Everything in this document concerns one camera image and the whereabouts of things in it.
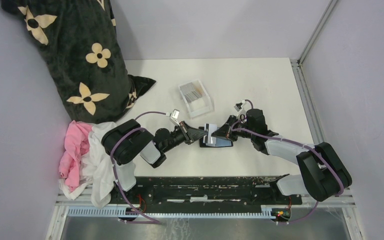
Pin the aluminium frame rail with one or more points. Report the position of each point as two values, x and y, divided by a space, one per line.
345 202

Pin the white cloth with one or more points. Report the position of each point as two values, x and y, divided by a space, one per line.
96 169

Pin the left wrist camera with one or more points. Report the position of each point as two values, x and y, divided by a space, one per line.
174 114

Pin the black card holder wallet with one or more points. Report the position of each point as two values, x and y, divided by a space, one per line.
219 143

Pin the black floral plush blanket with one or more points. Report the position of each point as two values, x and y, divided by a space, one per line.
77 39

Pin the white magnetic stripe card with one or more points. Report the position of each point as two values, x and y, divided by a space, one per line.
209 140

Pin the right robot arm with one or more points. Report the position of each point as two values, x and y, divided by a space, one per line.
322 174

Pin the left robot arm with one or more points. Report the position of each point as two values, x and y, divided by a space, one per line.
128 140

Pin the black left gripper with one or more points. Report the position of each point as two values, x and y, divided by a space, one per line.
190 133

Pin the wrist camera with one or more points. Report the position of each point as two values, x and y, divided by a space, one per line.
241 106
174 114

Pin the pink cloth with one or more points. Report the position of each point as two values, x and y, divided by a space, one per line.
76 144

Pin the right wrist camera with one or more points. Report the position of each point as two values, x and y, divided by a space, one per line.
241 106

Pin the clear plastic card box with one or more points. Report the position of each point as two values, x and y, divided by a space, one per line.
201 106

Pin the stack of grey cards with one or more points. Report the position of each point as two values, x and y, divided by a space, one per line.
190 92

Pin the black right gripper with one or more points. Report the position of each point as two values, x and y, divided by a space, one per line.
225 130

